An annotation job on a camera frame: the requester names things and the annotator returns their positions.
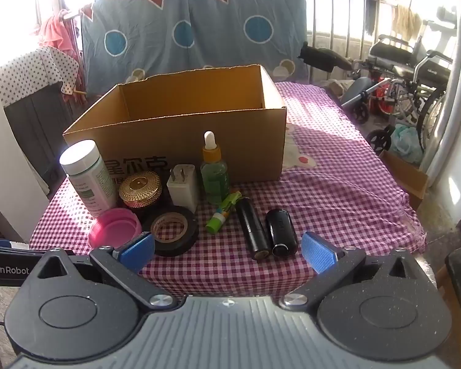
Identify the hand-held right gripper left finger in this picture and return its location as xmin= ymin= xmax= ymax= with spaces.
xmin=31 ymin=232 xmax=176 ymax=310

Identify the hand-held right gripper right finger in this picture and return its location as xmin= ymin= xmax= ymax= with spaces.
xmin=281 ymin=232 xmax=427 ymax=308

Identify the pink plastic lid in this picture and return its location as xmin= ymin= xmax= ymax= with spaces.
xmin=88 ymin=208 xmax=143 ymax=250

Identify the black oval case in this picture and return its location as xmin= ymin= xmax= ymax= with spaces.
xmin=266 ymin=208 xmax=299 ymax=257

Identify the black tape roll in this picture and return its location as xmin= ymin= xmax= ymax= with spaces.
xmin=141 ymin=205 xmax=199 ymax=257

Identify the gold lidded jar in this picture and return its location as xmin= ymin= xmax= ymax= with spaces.
xmin=118 ymin=173 xmax=164 ymax=210

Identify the black lipstick tube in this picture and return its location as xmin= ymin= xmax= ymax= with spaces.
xmin=235 ymin=197 xmax=271 ymax=262

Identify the white charger plug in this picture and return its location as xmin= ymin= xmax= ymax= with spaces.
xmin=166 ymin=164 xmax=199 ymax=213

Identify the small green tube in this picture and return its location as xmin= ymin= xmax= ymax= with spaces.
xmin=205 ymin=191 xmax=242 ymax=234

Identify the white pill bottle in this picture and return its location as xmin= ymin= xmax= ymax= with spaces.
xmin=59 ymin=139 xmax=118 ymax=219

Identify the green dropper bottle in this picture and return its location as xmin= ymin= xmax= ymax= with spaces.
xmin=200 ymin=131 xmax=230 ymax=205

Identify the brown cardboard box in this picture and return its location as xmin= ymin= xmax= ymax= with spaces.
xmin=62 ymin=65 xmax=287 ymax=186

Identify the red checkered tablecloth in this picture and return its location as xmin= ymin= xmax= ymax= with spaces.
xmin=30 ymin=81 xmax=427 ymax=289

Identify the white appliance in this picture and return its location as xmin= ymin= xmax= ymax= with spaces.
xmin=0 ymin=61 xmax=50 ymax=244

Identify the small cardboard box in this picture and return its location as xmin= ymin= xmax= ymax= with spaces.
xmin=378 ymin=150 xmax=429 ymax=210

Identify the green plastic bag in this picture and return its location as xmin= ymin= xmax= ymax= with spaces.
xmin=391 ymin=123 xmax=423 ymax=163

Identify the grey padded seat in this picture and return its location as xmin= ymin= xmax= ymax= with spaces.
xmin=340 ymin=77 xmax=373 ymax=108

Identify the red plastic object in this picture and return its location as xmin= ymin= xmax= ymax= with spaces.
xmin=371 ymin=81 xmax=392 ymax=114

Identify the black cloth bag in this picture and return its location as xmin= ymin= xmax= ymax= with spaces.
xmin=297 ymin=42 xmax=354 ymax=73

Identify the white polka-dot cloth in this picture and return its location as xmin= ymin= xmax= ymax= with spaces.
xmin=0 ymin=46 xmax=79 ymax=106

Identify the black wheelchair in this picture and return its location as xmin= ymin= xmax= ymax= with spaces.
xmin=353 ymin=8 xmax=458 ymax=154

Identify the blue printed blanket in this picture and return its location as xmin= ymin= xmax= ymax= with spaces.
xmin=79 ymin=0 xmax=310 ymax=97

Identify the pink hanging cloth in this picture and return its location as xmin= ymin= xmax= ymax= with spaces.
xmin=38 ymin=10 xmax=79 ymax=59

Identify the metal railing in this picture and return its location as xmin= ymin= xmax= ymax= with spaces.
xmin=305 ymin=0 xmax=408 ymax=85

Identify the dark grey hanging cloth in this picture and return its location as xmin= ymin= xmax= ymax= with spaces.
xmin=365 ymin=0 xmax=376 ymax=36

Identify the beige hanging towel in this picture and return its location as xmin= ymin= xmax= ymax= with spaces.
xmin=392 ymin=4 xmax=423 ymax=41

